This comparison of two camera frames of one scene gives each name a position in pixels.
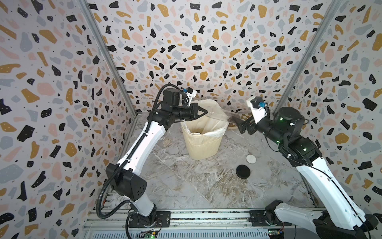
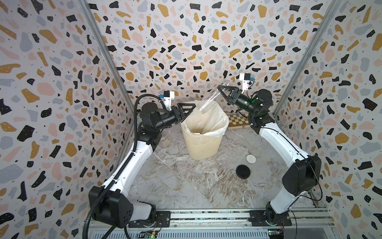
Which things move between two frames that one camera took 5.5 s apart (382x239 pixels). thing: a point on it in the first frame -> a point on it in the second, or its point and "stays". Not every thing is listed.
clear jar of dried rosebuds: [166, 142] stays
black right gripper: [245, 125] -> [237, 96]
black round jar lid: [242, 172] stays
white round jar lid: [251, 159] stays
